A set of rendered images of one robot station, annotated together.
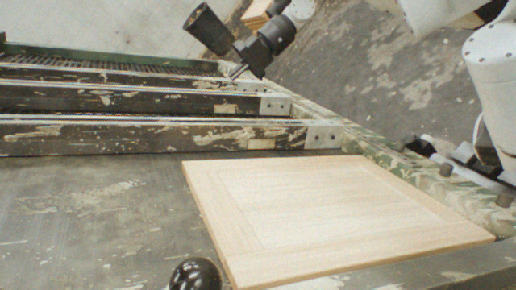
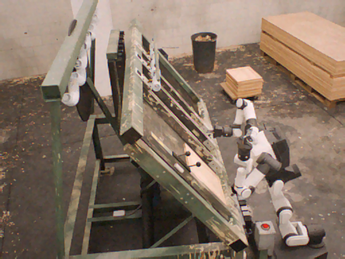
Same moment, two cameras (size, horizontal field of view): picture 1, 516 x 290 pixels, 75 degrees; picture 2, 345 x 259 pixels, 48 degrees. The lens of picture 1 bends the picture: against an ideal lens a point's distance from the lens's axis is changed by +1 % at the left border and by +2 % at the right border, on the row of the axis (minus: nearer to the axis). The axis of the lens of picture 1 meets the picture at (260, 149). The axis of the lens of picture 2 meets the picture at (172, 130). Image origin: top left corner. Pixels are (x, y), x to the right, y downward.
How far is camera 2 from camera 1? 2.48 m
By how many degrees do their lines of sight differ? 5
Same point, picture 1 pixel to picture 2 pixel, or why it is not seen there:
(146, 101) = (179, 113)
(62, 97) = (164, 96)
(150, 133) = (182, 130)
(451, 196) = (227, 197)
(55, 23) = not seen: outside the picture
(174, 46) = (174, 35)
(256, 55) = (217, 132)
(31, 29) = not seen: outside the picture
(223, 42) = (205, 65)
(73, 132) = (171, 118)
